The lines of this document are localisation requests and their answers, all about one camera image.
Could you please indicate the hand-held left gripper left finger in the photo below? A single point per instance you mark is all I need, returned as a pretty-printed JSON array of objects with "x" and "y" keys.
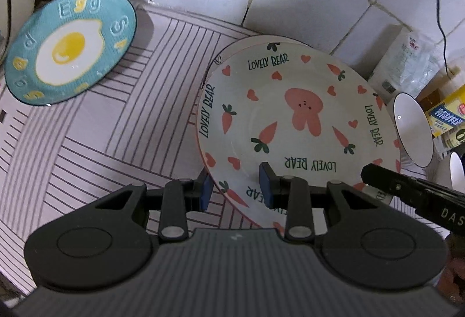
[{"x": 206, "y": 194}]

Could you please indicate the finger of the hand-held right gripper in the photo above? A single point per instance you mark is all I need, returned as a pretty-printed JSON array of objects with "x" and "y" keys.
[{"x": 388, "y": 183}]

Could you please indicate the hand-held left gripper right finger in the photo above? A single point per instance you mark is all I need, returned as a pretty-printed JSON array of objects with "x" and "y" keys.
[{"x": 264, "y": 183}]

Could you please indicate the oil bottle with yellow label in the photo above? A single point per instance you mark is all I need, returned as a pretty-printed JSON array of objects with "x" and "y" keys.
[{"x": 447, "y": 113}]

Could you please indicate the striped table mat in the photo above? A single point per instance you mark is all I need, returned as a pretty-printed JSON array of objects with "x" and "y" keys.
[{"x": 127, "y": 102}]

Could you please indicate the bottle with pale label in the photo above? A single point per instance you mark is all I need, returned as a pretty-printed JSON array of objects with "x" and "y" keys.
[{"x": 454, "y": 139}]

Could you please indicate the white bowl with black rim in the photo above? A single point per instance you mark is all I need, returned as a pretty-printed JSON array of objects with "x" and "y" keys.
[
  {"x": 457, "y": 171},
  {"x": 412, "y": 128}
]

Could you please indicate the white bunny carrot plate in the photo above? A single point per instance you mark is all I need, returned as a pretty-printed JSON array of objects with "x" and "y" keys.
[{"x": 290, "y": 128}]

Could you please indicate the teal fried egg plate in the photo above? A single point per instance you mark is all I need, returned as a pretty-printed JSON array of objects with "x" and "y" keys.
[{"x": 72, "y": 48}]

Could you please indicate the clear plastic bag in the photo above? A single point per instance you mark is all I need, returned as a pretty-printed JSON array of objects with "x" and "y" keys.
[{"x": 403, "y": 59}]

